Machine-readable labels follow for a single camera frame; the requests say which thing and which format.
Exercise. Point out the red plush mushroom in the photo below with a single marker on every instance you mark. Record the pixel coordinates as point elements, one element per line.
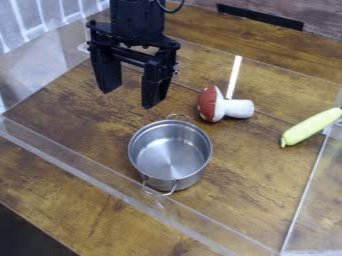
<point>214,106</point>

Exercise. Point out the green spoon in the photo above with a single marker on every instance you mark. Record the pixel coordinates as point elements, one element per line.
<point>309,127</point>

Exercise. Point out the stainless steel pot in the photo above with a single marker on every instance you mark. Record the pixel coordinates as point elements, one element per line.
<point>170,152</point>

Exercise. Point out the clear acrylic enclosure wall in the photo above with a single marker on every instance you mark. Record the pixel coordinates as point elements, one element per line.
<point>211,233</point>

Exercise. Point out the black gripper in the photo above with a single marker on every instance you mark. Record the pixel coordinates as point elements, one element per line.
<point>132,36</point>

